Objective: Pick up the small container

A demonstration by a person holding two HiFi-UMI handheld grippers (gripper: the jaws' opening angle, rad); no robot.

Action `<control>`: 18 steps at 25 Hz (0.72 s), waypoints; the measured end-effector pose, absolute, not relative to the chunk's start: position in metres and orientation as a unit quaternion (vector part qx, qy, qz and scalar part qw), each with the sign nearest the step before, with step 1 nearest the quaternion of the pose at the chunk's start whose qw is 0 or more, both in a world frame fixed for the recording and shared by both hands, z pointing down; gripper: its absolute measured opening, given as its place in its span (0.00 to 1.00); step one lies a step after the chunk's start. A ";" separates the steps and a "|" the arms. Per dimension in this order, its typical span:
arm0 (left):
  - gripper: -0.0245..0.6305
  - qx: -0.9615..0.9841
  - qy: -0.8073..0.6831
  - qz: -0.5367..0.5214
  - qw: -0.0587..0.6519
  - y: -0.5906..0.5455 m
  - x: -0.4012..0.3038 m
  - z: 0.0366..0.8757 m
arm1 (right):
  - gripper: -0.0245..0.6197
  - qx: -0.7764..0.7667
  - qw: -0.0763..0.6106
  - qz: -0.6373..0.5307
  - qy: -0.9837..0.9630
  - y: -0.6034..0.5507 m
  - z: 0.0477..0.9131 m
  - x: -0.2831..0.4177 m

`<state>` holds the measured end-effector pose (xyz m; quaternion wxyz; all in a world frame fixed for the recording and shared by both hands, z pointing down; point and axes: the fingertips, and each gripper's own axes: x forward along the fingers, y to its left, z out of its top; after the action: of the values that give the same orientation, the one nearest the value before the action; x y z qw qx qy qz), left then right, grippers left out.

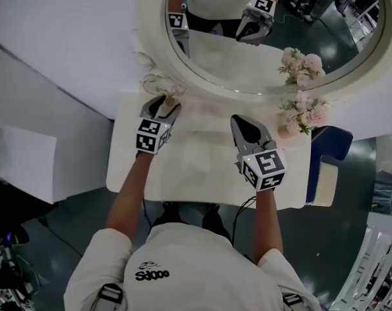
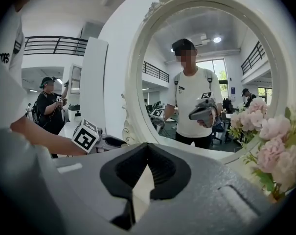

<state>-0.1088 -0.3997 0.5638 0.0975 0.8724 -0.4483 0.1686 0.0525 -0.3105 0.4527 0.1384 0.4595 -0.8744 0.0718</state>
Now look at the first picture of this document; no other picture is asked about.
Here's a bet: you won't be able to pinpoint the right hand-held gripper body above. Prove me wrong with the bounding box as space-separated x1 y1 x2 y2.
235 138 287 192

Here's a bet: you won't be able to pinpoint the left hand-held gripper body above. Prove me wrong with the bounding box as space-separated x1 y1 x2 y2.
135 111 174 156

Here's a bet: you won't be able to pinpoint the person's right forearm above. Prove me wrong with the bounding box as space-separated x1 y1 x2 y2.
253 188 284 266

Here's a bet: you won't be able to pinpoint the person's left forearm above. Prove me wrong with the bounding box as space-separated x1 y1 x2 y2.
105 152 155 240

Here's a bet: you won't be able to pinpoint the pink flower bouquet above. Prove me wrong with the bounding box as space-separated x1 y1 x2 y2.
277 90 333 139

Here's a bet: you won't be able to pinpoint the person's black trousers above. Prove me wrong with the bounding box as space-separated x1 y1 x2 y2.
150 202 233 243

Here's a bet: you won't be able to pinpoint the blue upholstered chair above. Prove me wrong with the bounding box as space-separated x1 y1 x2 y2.
305 124 354 207

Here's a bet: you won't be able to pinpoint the person's white t-shirt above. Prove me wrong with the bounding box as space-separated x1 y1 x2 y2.
63 222 323 311

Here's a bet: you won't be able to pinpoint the blue-grey cart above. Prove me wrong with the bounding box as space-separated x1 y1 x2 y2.
371 169 392 216

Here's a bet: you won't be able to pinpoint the white flat board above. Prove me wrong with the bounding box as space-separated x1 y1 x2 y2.
0 124 59 205

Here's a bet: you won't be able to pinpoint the white slatted rack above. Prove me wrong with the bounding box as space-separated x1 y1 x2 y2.
328 211 392 311

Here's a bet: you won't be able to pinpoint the cluttered equipment shelf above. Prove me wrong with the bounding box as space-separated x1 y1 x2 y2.
0 228 41 311

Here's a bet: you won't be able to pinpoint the oval mirror with white frame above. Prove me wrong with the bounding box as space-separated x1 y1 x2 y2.
130 0 392 102

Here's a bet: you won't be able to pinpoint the black cable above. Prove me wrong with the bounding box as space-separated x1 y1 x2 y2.
231 195 258 246
141 198 153 230

